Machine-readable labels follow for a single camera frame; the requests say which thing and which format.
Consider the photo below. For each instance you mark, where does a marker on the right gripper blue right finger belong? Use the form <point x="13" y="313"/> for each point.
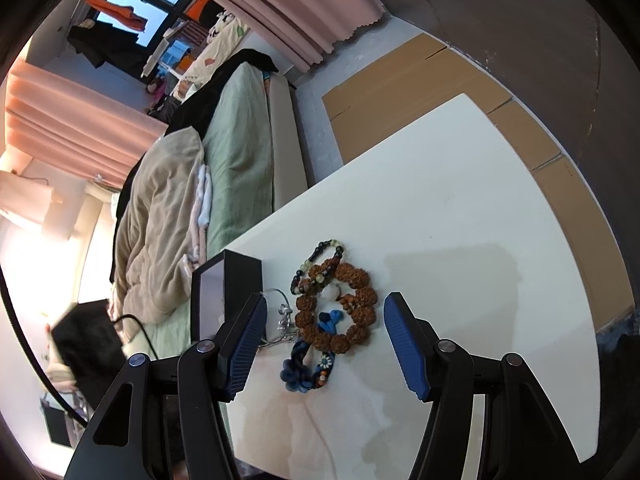
<point x="412" y="340"/>

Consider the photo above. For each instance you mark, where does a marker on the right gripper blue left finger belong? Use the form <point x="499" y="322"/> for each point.
<point x="238" y="342"/>

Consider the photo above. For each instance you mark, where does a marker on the silver bear charm keychain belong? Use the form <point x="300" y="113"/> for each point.
<point x="277" y="303"/>

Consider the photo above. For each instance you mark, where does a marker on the black jewelry box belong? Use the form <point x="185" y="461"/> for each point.
<point x="220" y="288"/>

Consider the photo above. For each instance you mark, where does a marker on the beige blanket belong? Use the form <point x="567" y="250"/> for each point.
<point x="154" y="233"/>

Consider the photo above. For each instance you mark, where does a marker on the pink curtain left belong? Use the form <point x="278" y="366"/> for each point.
<point x="74" y="128"/>

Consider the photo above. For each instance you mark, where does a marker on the black clothing on bed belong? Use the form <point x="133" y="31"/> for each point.
<point x="197" y="111"/>

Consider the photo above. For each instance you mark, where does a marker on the cardboard sheet on floor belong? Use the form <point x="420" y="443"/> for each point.
<point x="422" y="86"/>

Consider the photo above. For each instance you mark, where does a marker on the floral patterned bedding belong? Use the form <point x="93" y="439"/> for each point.
<point x="222" y="41"/>

